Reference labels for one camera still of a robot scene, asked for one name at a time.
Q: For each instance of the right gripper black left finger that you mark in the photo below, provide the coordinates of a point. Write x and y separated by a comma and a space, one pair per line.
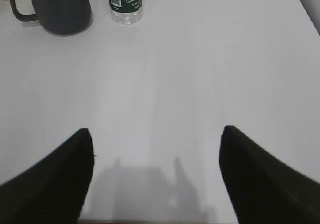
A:
53, 191

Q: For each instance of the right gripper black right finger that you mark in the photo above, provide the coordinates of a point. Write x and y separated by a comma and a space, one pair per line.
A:
262, 188

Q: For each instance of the clear green-label water bottle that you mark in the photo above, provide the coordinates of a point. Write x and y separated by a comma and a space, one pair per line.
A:
126, 12

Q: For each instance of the dark grey mug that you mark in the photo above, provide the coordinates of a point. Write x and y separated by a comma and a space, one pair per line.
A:
59, 17

